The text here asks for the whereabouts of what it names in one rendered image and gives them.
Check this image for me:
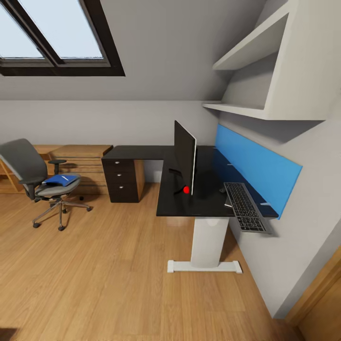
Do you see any keyboard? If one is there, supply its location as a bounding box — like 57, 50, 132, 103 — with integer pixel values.
224, 182, 272, 234

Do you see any monitor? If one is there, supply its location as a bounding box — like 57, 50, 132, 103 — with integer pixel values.
169, 120, 197, 195

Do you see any folder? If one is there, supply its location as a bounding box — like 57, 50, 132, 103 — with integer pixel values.
42, 175, 78, 186

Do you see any swivel chair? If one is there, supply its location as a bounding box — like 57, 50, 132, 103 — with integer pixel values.
0, 138, 91, 231

